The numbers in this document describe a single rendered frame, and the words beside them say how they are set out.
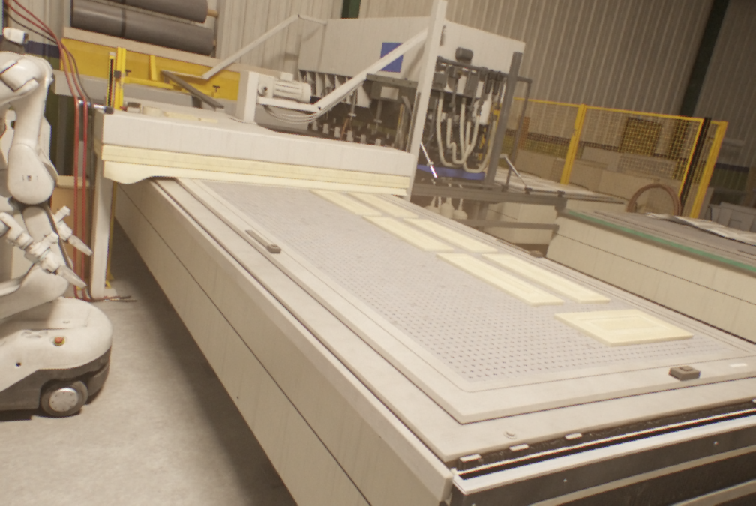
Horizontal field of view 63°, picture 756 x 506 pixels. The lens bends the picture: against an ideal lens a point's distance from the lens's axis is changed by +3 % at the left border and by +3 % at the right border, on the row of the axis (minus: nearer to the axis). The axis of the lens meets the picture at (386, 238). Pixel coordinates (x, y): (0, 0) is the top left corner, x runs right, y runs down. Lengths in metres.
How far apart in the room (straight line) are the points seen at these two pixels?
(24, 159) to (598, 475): 2.35
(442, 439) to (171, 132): 3.02
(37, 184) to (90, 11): 4.74
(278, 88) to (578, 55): 8.03
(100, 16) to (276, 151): 3.64
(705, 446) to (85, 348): 2.35
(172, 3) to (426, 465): 6.78
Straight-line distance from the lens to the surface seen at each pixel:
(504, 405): 1.61
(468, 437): 1.48
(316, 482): 2.01
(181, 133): 4.06
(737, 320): 5.59
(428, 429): 1.47
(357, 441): 1.75
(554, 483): 1.57
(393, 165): 4.71
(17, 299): 3.02
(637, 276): 6.00
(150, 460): 2.79
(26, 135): 2.90
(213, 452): 2.83
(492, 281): 2.66
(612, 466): 1.72
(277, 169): 4.29
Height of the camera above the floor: 1.56
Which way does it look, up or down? 13 degrees down
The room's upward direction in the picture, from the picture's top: 10 degrees clockwise
